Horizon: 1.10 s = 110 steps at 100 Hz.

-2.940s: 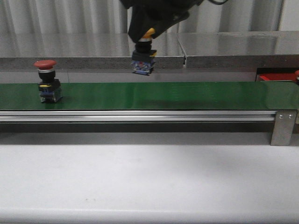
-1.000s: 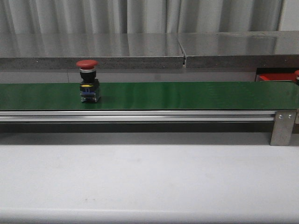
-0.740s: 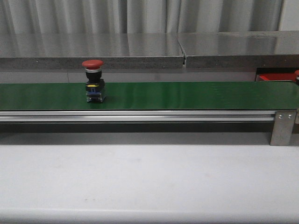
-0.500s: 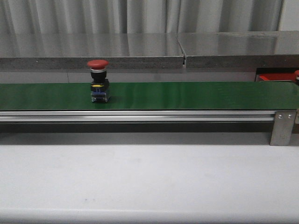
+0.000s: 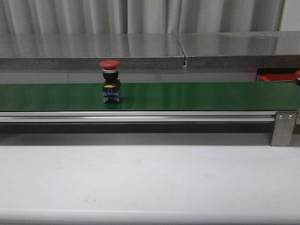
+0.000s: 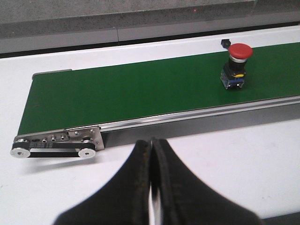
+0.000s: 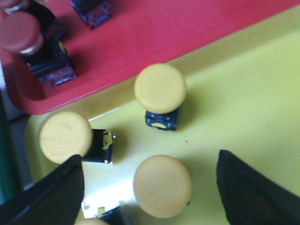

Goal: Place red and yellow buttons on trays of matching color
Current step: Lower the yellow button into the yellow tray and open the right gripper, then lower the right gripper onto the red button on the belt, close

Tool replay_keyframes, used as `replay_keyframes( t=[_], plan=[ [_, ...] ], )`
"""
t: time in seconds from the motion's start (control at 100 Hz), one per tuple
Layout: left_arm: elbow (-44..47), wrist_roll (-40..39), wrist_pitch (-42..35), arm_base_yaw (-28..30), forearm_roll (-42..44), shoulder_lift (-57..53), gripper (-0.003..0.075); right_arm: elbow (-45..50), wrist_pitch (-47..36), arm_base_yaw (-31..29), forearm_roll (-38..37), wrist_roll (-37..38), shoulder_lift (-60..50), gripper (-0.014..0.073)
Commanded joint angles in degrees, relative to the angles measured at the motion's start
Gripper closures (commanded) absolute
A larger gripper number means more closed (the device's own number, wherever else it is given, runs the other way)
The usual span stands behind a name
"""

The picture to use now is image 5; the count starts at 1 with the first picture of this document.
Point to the red mushroom push button switch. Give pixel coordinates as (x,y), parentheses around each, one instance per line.
(297,73)

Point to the green conveyor belt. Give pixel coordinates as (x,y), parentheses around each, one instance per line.
(247,96)

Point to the grey stone counter slab left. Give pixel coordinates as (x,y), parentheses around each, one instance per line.
(85,51)

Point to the grey stone counter slab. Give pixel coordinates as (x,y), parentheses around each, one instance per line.
(251,50)
(85,51)

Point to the red plastic tray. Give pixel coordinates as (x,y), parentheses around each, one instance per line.
(277,78)

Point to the grey stone counter slab right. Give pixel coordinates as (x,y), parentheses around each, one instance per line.
(251,50)

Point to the grey curtain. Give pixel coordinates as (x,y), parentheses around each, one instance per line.
(147,16)

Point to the steel conveyor support bracket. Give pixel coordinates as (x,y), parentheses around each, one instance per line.
(283,128)

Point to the aluminium conveyor frame rail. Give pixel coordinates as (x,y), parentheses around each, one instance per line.
(151,116)

